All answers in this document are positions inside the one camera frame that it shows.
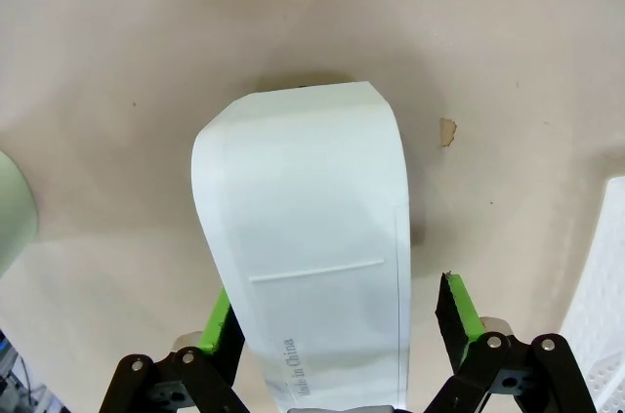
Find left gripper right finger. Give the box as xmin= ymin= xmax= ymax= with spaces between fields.
xmin=424 ymin=271 xmax=598 ymax=413

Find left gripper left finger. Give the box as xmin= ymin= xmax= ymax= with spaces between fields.
xmin=100 ymin=287 xmax=246 ymax=413

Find white cardboard box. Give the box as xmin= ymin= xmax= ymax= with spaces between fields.
xmin=189 ymin=81 xmax=411 ymax=410

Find white perforated plastic basket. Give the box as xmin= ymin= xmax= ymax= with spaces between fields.
xmin=559 ymin=177 xmax=625 ymax=413

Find pale green plastic cup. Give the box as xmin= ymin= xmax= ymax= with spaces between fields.
xmin=0 ymin=148 xmax=39 ymax=278

